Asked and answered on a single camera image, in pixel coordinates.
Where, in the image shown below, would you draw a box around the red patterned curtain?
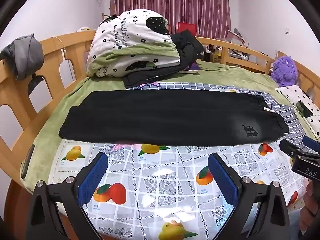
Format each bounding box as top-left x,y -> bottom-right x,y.
109,0 -> 231,38

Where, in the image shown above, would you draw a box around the green blanket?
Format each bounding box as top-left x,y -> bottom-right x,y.
20,59 -> 283,187

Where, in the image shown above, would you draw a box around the red box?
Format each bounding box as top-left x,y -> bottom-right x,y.
177,22 -> 197,37

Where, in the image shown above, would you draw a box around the black pants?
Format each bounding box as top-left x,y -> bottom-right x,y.
59,90 -> 290,147

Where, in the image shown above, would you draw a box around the dark hanging cloth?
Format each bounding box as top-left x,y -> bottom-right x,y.
27,74 -> 43,95

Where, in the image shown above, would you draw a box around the folded white flower quilt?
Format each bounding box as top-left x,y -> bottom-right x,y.
86,9 -> 181,78

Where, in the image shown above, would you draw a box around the grey cap on bedpost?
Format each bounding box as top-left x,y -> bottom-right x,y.
0,33 -> 45,81

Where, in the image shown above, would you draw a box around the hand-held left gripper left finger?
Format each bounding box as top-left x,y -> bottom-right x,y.
26,152 -> 109,240

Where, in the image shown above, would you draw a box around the person's blue jeans leg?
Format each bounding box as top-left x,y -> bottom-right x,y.
289,210 -> 305,240

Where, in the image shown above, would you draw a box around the person's right hand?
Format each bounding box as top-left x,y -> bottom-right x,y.
298,180 -> 320,233

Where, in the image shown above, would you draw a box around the white charging cable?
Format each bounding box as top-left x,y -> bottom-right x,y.
51,36 -> 75,80

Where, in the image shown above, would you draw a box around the black phone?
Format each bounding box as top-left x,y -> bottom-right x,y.
21,144 -> 35,180

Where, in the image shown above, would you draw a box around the black jacket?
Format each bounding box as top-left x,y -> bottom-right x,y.
124,29 -> 204,89

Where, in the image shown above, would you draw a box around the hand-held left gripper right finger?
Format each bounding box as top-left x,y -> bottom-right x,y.
207,152 -> 290,240

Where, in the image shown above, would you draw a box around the wooden bed frame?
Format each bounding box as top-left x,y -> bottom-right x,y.
0,30 -> 320,180

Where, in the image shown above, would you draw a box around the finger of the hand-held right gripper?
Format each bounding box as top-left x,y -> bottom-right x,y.
279,139 -> 306,158
302,136 -> 320,154

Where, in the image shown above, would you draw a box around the white flower pillow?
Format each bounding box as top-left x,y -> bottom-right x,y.
274,85 -> 320,140

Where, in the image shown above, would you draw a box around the purple book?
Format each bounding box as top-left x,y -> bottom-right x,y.
184,62 -> 201,73

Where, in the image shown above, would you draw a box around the cardboard box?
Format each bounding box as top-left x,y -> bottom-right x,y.
211,45 -> 227,63

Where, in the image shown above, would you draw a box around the fruit print plastic sheet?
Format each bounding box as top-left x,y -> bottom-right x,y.
47,120 -> 320,240

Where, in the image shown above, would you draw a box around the purple plush toy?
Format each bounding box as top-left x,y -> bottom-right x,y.
270,56 -> 298,87

